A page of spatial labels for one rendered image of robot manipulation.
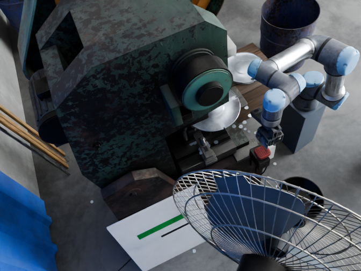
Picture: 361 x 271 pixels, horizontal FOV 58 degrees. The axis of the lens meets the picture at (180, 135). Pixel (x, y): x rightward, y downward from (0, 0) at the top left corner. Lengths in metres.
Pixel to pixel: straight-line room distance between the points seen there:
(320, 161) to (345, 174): 0.17
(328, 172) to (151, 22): 1.75
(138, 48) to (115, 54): 0.07
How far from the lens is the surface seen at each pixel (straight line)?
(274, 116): 1.24
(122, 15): 1.12
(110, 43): 1.04
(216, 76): 1.02
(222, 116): 1.66
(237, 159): 1.69
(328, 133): 2.61
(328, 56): 1.58
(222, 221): 0.81
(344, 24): 3.39
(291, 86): 1.26
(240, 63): 2.44
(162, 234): 1.94
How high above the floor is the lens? 2.15
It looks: 58 degrees down
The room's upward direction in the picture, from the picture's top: 16 degrees counter-clockwise
